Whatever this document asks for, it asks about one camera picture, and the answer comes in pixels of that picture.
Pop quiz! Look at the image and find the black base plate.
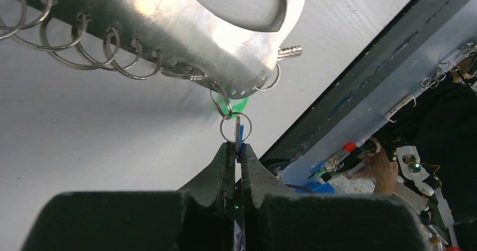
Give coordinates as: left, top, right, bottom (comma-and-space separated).
261, 0, 476, 163

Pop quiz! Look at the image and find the red emergency button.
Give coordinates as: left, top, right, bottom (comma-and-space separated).
343, 142, 356, 153

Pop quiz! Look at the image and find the blue tagged key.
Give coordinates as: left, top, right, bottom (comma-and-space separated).
219, 111, 253, 163

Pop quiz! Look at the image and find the green tagged key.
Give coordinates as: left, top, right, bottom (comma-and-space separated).
209, 45, 303, 119

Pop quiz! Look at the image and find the blue plastic bin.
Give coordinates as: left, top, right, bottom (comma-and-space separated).
293, 182, 336, 194

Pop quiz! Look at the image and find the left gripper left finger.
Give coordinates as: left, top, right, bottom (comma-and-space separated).
22, 143, 235, 250

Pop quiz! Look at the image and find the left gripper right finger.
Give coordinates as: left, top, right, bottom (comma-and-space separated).
240, 144, 429, 250

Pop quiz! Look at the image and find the operator hand in background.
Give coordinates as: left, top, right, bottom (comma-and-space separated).
370, 137, 398, 195

